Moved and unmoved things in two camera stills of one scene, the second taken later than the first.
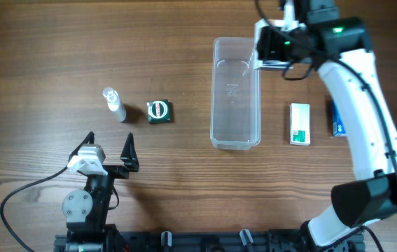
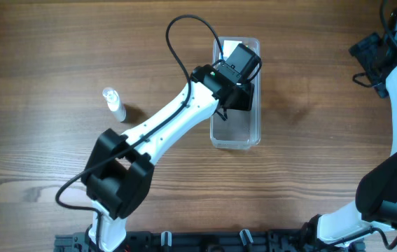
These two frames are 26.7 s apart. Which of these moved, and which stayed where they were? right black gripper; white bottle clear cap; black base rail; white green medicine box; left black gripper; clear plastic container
Moved: white green medicine box; left black gripper; right black gripper
Stayed: white bottle clear cap; black base rail; clear plastic container
